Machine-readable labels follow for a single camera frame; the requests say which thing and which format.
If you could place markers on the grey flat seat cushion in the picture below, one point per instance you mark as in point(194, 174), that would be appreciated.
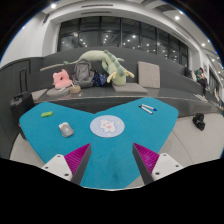
point(130, 88)

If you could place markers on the grey computer mouse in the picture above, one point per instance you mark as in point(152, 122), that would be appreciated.
point(66, 129)

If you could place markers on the dark blue patterned bag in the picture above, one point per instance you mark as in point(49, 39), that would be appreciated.
point(99, 79)

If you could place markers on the green dragon plush toy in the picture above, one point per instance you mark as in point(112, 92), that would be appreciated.
point(111, 64)

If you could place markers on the pink plush cushion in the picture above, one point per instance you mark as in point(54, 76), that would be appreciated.
point(61, 79)

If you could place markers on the seated person in green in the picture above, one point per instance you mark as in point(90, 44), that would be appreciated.
point(201, 79)

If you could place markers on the black suitcase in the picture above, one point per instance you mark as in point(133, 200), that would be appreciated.
point(22, 102)

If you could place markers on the blue-capped marker pen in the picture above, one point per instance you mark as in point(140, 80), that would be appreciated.
point(149, 107)

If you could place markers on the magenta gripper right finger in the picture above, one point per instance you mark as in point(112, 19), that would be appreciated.
point(153, 166)

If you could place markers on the black bag on floor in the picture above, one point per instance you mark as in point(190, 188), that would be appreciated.
point(198, 120)

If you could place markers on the black-capped marker pen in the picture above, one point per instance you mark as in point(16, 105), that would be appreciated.
point(150, 112)

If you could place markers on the grey backpack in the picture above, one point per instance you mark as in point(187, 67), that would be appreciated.
point(83, 74)

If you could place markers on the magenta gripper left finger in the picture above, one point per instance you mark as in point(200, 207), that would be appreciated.
point(72, 166)

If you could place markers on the round paw-print mouse pad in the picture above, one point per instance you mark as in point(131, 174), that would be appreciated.
point(107, 126)

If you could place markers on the small tan woven basket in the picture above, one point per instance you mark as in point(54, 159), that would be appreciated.
point(75, 89)

